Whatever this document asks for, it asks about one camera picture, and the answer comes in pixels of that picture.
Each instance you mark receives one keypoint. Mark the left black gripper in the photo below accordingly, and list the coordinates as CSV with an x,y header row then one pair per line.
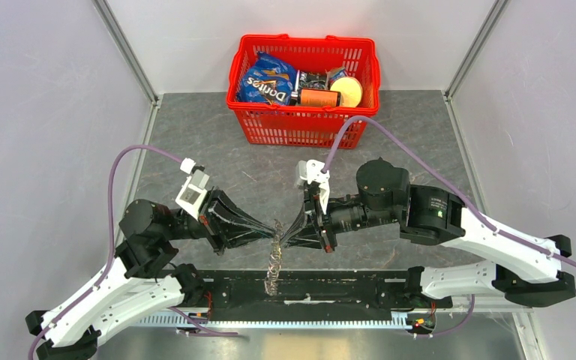
x,y
223,234

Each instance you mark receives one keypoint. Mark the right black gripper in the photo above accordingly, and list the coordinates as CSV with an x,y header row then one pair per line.
x,y
309,235

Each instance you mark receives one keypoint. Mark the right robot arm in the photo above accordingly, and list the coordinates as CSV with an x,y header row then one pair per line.
x,y
525,270

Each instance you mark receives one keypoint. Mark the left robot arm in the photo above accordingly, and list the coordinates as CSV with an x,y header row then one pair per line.
x,y
134,283

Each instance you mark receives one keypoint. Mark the red plastic shopping basket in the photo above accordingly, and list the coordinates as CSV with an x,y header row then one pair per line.
x,y
271,124

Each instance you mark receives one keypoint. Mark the orange can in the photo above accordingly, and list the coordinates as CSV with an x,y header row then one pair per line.
x,y
314,97

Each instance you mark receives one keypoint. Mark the blue Doritos chip bag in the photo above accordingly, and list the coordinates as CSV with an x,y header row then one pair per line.
x,y
269,80

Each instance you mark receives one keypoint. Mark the round yellow lid container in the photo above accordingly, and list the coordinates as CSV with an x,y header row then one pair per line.
x,y
349,89

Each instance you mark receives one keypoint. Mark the dark printed snack packet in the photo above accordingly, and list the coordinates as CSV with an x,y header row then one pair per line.
x,y
309,80

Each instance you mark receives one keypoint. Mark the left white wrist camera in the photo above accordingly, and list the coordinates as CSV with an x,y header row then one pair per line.
x,y
193,192

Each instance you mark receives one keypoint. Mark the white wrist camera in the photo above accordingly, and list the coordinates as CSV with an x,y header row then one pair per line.
x,y
310,172
193,192

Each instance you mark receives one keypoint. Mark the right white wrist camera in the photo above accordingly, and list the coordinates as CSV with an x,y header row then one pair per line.
x,y
310,172

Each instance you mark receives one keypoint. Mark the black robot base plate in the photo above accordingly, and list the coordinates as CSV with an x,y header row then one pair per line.
x,y
309,295

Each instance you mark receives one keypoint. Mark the slotted metal cable duct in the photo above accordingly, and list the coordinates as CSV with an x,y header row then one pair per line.
x,y
170,319

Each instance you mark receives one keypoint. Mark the left aluminium frame post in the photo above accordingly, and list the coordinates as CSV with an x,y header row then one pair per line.
x,y
121,41

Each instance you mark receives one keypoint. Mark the aluminium frame post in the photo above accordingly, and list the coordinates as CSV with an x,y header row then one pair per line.
x,y
490,22
121,41

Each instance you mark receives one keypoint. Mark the right aluminium frame post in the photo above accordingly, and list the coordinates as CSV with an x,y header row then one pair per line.
x,y
490,22

